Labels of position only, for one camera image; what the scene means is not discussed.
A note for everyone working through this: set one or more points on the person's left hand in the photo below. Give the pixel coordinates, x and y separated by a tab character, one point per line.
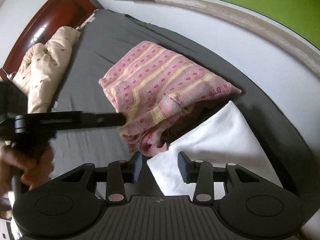
37	172

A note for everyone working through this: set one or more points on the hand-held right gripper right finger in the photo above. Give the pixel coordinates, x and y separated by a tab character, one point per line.
183	170

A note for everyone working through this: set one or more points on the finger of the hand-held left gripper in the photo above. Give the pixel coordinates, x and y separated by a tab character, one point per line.
75	120

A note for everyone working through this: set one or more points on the beige spotted duvet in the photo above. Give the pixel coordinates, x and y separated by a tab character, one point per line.
45	67

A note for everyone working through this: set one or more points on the bed with grey sheet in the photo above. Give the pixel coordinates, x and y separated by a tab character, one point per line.
105	45

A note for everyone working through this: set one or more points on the pink striped knit sweater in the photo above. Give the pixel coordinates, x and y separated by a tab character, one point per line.
162	80

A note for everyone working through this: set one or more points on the stone windowsill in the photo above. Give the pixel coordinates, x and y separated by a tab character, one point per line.
250	17

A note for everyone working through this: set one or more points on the green mat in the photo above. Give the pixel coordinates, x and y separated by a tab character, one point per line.
262	2

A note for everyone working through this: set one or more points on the folded white garment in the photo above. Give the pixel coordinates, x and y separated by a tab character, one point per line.
220	142

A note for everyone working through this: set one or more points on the dark red wooden headboard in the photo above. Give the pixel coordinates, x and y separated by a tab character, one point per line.
55	12

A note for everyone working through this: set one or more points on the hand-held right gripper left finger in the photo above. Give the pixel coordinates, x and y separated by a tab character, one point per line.
137	170

